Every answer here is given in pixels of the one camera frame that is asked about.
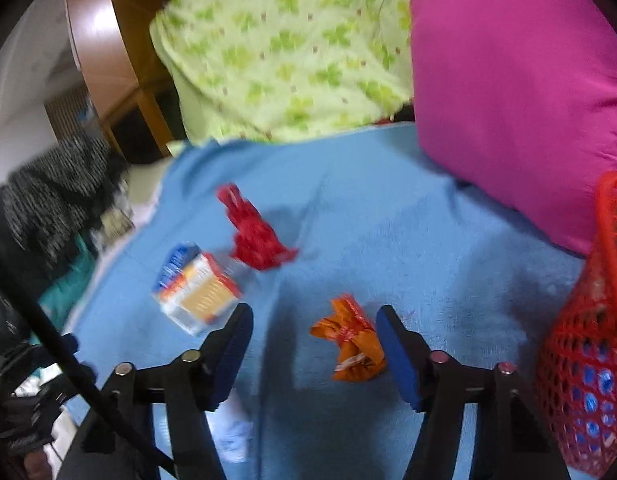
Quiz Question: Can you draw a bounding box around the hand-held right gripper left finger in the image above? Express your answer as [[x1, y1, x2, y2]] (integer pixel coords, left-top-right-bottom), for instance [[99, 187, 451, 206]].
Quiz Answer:
[[56, 302, 254, 480]]

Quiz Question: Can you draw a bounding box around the orange wrapper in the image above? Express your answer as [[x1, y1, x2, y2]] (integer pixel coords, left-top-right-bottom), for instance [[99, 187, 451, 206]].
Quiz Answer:
[[309, 295, 386, 382]]

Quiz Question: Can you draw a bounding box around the white paper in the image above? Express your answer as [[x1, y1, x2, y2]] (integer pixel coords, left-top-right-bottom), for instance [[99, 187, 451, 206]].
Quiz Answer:
[[208, 395, 255, 463]]

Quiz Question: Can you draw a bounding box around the magenta pillow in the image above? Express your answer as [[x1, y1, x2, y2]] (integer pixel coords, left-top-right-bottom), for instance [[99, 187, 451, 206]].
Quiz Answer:
[[399, 0, 617, 258]]

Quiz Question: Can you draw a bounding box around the patterned beige cloth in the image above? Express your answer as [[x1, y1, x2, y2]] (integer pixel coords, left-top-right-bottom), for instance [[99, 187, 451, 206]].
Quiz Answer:
[[96, 207, 136, 248]]

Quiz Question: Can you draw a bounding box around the red plastic mesh basket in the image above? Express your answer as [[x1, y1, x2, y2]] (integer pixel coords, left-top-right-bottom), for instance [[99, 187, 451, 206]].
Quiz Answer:
[[535, 170, 617, 478]]

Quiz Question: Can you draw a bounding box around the green clover print quilt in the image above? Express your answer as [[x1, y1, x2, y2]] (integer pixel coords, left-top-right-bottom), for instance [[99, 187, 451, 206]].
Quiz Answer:
[[149, 0, 439, 143]]

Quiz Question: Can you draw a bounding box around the red ribbon bow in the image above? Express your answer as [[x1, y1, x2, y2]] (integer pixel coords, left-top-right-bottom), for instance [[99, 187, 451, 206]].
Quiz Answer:
[[216, 183, 300, 271]]

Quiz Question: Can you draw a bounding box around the teal cloth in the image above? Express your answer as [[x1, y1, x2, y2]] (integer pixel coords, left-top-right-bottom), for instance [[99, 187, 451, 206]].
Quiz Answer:
[[38, 237, 96, 331]]

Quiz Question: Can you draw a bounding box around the blue blanket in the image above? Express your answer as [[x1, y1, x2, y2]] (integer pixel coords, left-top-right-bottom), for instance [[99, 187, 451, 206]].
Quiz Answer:
[[63, 125, 604, 480]]

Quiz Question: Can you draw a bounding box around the black cable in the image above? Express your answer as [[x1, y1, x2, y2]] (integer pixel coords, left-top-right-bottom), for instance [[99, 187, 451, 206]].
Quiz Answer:
[[3, 270, 176, 478]]

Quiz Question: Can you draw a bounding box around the blue silver cardboard box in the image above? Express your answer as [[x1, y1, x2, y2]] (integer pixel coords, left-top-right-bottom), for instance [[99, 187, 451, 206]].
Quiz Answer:
[[151, 242, 244, 337]]

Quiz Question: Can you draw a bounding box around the blue plastic wrapper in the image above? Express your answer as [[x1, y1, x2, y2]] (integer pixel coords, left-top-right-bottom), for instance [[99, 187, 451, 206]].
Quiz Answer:
[[578, 367, 617, 446]]

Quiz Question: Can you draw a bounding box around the black speckled cloth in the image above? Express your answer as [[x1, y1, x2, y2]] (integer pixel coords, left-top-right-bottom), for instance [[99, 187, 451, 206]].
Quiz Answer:
[[0, 132, 129, 306]]

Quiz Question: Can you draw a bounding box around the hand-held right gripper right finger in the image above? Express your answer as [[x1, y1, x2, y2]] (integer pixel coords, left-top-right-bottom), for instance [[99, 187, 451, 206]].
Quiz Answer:
[[375, 304, 571, 480]]

